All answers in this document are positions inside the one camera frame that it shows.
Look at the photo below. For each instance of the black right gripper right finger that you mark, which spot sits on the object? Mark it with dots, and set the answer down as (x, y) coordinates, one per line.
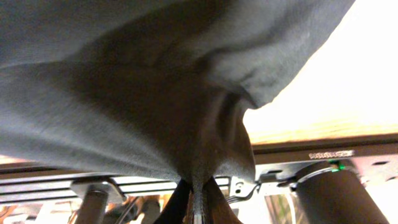
(216, 209)

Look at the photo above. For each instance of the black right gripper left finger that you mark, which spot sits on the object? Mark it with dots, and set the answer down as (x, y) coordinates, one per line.
(176, 208)

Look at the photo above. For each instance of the black t-shirt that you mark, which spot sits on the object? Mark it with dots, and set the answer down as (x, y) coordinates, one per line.
(150, 88)

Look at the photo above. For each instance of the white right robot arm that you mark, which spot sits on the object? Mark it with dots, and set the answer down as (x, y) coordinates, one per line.
(329, 192)

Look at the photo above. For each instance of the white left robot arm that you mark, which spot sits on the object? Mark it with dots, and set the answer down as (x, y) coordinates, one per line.
(92, 209)

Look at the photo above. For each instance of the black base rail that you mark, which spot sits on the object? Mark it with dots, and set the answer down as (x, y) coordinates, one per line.
(375, 158)

